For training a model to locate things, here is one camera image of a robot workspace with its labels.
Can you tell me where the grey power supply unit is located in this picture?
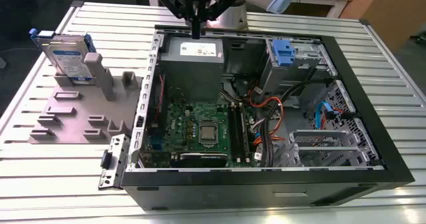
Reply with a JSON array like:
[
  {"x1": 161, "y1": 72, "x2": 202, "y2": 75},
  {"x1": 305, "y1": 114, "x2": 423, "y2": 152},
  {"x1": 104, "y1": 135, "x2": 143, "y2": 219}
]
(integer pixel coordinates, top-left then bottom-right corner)
[{"x1": 159, "y1": 36, "x2": 225, "y2": 104}]

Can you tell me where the black graphics card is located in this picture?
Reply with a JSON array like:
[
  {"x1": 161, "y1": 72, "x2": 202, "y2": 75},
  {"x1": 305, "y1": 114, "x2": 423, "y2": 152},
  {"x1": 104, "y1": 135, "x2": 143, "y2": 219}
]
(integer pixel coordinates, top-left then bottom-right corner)
[{"x1": 169, "y1": 152, "x2": 230, "y2": 169}]

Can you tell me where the black PC case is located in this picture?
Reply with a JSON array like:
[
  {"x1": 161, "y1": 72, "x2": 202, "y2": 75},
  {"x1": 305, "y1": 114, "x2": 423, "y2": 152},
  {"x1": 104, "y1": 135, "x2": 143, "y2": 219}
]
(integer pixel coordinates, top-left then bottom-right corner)
[{"x1": 120, "y1": 23, "x2": 417, "y2": 211}]

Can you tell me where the black plug power wire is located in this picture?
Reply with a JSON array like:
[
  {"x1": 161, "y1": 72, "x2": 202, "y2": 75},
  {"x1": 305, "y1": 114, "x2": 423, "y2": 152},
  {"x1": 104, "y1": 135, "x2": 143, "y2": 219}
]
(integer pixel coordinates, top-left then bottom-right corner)
[{"x1": 328, "y1": 108, "x2": 360, "y2": 121}]

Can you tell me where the metal drive cage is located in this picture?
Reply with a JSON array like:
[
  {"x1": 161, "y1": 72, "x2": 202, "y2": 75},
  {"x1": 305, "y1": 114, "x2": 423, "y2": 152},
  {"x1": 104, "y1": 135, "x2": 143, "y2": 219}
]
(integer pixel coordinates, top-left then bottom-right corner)
[{"x1": 258, "y1": 38, "x2": 337, "y2": 95}]

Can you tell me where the blue data wire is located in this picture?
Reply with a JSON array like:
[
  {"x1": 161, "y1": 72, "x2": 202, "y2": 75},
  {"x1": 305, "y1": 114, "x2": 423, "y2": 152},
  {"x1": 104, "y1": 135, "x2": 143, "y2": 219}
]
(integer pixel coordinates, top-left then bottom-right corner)
[{"x1": 314, "y1": 101, "x2": 334, "y2": 130}]

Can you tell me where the hard disk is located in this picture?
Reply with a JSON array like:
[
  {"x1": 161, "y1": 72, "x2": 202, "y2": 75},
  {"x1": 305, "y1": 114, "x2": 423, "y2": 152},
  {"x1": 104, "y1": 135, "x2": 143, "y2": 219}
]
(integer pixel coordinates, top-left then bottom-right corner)
[{"x1": 28, "y1": 28, "x2": 97, "y2": 85}]

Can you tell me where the orange wire bundle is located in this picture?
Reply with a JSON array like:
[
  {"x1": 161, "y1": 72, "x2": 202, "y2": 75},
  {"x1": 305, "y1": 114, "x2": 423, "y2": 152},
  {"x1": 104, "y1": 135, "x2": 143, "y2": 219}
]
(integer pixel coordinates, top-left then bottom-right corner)
[{"x1": 249, "y1": 96, "x2": 286, "y2": 149}]

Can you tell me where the black cable bundle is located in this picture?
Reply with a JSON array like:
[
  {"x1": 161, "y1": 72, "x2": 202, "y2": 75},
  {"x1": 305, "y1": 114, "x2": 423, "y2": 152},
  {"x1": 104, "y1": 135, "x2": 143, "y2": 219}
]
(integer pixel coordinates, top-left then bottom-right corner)
[{"x1": 258, "y1": 78, "x2": 334, "y2": 167}]

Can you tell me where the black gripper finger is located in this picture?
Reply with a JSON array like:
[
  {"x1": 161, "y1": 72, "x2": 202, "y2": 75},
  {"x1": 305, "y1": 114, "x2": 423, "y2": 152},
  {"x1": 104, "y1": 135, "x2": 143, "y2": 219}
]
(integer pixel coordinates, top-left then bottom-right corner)
[
  {"x1": 196, "y1": 0, "x2": 236, "y2": 40},
  {"x1": 153, "y1": 0, "x2": 197, "y2": 40}
]

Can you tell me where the brown cabinet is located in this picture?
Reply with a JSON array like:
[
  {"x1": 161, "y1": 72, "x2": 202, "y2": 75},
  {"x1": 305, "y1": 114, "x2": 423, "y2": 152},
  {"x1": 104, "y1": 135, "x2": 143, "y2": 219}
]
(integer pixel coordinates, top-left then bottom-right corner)
[{"x1": 338, "y1": 0, "x2": 426, "y2": 52}]

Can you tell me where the CPU socket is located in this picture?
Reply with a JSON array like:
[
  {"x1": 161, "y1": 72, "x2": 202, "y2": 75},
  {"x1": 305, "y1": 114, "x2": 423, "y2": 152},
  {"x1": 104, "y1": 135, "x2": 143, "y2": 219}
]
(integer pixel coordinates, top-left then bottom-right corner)
[{"x1": 196, "y1": 120, "x2": 225, "y2": 149}]

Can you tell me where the grey parts rack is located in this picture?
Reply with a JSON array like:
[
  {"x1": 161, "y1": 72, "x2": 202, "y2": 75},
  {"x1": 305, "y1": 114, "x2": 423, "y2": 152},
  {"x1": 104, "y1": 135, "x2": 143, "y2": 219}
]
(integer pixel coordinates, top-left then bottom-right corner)
[{"x1": 28, "y1": 53, "x2": 145, "y2": 145}]

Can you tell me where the blue plastic drive latch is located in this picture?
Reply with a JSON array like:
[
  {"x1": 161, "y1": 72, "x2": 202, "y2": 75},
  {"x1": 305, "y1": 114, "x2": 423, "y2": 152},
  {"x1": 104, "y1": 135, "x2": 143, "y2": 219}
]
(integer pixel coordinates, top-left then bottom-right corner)
[{"x1": 270, "y1": 39, "x2": 297, "y2": 67}]

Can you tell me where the black RAM slot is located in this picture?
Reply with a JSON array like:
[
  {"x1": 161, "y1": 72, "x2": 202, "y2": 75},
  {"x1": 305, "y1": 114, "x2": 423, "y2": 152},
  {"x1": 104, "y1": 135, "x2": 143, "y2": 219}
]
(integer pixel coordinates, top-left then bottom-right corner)
[
  {"x1": 228, "y1": 103, "x2": 242, "y2": 162},
  {"x1": 237, "y1": 103, "x2": 252, "y2": 160}
]

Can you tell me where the blue bracket latch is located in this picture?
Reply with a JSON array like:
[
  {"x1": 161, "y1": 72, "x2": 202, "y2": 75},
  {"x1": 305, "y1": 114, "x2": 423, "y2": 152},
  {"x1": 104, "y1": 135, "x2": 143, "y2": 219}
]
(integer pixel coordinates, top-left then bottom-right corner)
[{"x1": 100, "y1": 150, "x2": 113, "y2": 169}]

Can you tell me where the green motherboard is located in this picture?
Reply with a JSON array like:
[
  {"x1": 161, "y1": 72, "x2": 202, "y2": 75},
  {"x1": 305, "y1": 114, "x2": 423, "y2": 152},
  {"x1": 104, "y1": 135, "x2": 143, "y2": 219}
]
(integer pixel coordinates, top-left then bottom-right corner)
[{"x1": 139, "y1": 101, "x2": 264, "y2": 169}]

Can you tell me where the silver CPU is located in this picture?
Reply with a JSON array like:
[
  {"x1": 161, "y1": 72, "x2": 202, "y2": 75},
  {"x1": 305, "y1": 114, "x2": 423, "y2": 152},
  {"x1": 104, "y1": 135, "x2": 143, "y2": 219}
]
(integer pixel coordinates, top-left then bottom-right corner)
[{"x1": 200, "y1": 126, "x2": 220, "y2": 143}]

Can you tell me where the hinged metal slot bracket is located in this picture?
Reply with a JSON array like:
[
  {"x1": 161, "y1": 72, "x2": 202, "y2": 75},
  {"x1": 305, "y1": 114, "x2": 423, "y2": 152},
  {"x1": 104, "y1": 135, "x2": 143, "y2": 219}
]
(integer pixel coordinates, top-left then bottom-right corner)
[{"x1": 97, "y1": 133, "x2": 131, "y2": 190}]

